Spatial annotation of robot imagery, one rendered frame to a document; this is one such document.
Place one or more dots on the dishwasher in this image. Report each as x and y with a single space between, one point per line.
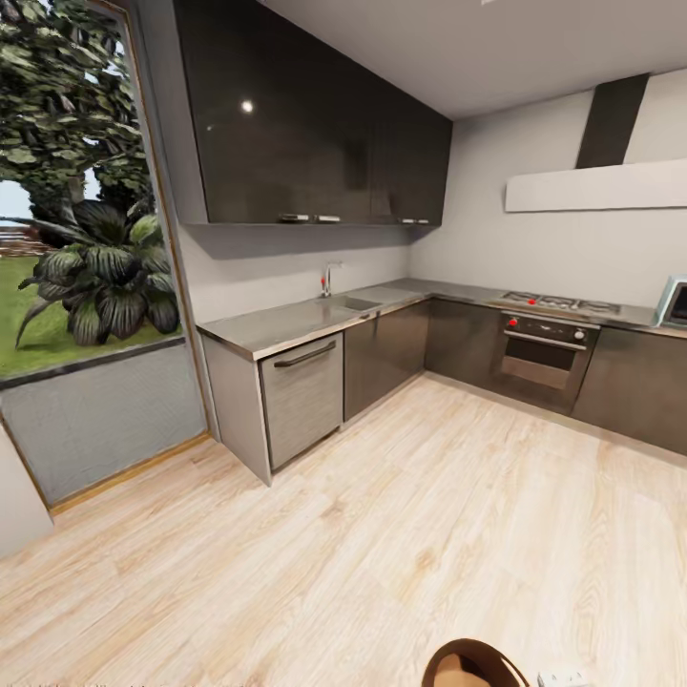
302 395

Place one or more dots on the drop in sink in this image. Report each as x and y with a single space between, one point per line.
363 300

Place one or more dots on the fixed window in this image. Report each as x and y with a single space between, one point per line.
99 380

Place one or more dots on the cabinet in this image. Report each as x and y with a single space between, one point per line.
410 156
262 122

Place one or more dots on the oven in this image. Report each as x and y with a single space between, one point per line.
542 354

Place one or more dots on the trash can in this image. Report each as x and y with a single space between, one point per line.
471 662

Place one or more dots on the range hood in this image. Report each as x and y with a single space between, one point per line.
600 178

